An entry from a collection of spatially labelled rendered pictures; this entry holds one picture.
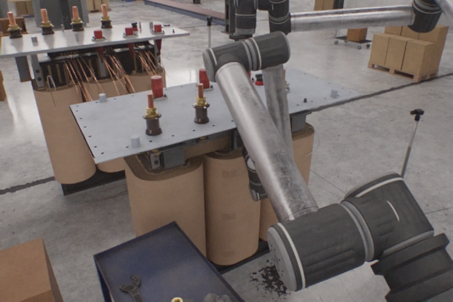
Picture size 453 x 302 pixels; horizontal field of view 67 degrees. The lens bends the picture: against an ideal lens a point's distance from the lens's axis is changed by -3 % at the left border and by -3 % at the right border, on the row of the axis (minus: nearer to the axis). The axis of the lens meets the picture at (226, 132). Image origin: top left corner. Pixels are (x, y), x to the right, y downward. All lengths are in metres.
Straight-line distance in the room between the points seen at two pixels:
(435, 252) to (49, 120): 3.05
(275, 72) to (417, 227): 0.87
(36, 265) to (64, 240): 1.55
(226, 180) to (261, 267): 0.98
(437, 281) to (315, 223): 0.34
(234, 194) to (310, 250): 1.27
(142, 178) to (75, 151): 1.65
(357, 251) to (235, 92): 0.70
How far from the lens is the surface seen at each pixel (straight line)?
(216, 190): 2.22
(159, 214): 2.07
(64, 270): 3.14
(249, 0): 1.81
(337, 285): 2.90
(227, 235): 2.44
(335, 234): 1.05
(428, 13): 1.96
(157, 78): 2.18
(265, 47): 1.55
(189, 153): 2.08
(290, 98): 2.24
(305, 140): 2.41
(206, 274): 1.69
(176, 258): 1.77
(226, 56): 1.49
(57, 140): 3.50
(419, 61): 7.88
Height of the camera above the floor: 2.14
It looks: 26 degrees down
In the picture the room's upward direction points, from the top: straight up
